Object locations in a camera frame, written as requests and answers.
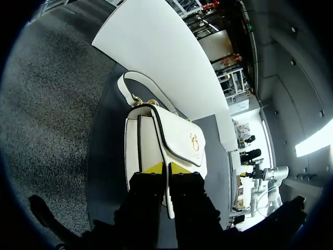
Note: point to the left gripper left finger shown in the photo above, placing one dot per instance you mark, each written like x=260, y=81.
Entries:
x=145, y=198

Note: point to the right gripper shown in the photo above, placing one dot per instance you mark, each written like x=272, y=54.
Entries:
x=257, y=172

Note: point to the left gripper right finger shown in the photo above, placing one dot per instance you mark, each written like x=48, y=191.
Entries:
x=191, y=200

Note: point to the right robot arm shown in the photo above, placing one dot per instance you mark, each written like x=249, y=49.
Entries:
x=276, y=174

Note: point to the white leather handbag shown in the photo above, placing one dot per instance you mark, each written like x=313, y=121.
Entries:
x=171, y=132

